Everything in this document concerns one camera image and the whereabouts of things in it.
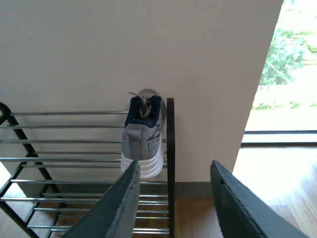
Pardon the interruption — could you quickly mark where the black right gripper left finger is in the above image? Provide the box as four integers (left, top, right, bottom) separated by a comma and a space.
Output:
63, 160, 140, 238

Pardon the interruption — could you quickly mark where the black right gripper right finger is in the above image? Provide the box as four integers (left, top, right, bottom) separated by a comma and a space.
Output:
210, 160, 307, 238

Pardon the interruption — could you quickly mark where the grey sneaker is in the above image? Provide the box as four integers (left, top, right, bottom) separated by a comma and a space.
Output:
120, 89, 166, 180

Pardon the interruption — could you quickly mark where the dark window frame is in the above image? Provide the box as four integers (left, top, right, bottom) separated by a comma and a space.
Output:
241, 130, 317, 147

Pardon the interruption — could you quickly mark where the black metal shoe rack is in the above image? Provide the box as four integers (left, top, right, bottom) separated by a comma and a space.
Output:
0, 98, 175, 238

